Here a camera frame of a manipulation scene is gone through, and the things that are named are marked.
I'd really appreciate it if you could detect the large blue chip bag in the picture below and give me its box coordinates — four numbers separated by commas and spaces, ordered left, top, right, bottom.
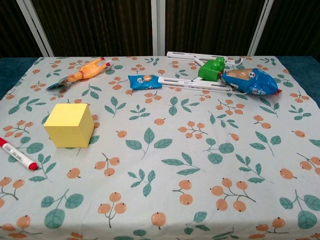
221, 67, 283, 97

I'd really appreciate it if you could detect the long white metal rail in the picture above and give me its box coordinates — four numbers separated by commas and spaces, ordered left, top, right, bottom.
157, 76, 233, 93

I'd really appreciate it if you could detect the white screen frame post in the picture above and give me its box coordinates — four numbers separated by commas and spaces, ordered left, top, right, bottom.
16, 0, 55, 57
150, 0, 167, 57
247, 0, 275, 57

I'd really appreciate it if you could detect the fruit and leaf patterned tablecloth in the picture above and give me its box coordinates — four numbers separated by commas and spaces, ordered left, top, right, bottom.
0, 55, 320, 240

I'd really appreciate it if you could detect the green toy building block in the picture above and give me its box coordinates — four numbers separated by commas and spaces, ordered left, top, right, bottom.
197, 56, 227, 83

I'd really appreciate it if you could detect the small blue snack packet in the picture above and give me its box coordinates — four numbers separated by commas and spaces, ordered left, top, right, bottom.
127, 74, 163, 91

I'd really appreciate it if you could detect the white rail with hooked end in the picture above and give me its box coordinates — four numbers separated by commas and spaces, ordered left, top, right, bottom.
166, 51, 245, 67

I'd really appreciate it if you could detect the yellow foam cube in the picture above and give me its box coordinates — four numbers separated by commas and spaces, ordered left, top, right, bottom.
43, 102, 96, 149

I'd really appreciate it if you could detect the red and white marker pen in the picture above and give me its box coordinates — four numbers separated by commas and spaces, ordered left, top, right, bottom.
0, 136, 39, 171

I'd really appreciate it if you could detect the orange rubber chicken toy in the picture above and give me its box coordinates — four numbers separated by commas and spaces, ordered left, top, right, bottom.
46, 56, 112, 91

